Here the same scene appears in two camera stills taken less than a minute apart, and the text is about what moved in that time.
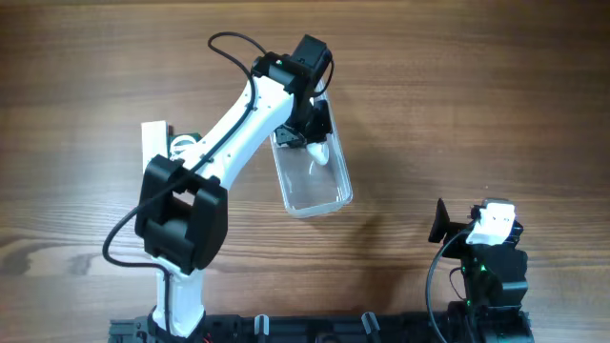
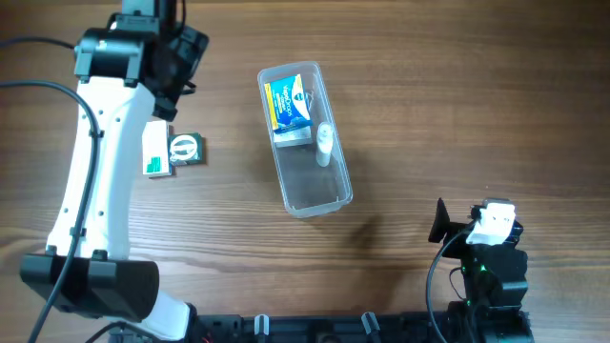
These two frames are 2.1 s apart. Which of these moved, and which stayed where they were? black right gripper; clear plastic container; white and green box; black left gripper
Moved: black left gripper
Stayed: black right gripper; clear plastic container; white and green box
